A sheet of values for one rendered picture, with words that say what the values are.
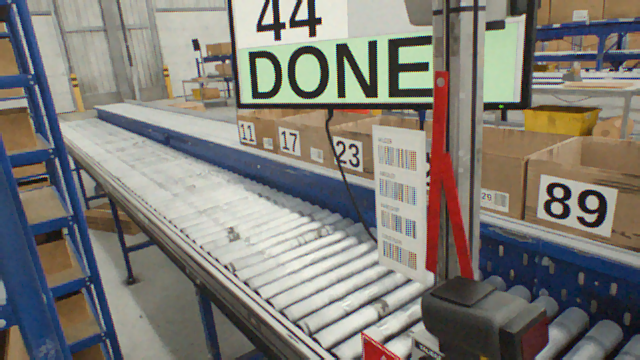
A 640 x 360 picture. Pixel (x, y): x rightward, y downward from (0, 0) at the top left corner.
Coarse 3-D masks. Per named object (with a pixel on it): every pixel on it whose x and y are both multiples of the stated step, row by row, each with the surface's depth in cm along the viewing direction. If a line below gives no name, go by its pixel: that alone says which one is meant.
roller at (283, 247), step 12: (324, 228) 147; (336, 228) 149; (288, 240) 140; (300, 240) 141; (312, 240) 143; (264, 252) 134; (276, 252) 135; (228, 264) 128; (240, 264) 128; (252, 264) 130
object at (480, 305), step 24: (432, 288) 47; (456, 288) 46; (480, 288) 45; (432, 312) 45; (456, 312) 43; (480, 312) 41; (504, 312) 40; (528, 312) 40; (456, 336) 43; (480, 336) 41; (504, 336) 39; (528, 336) 39
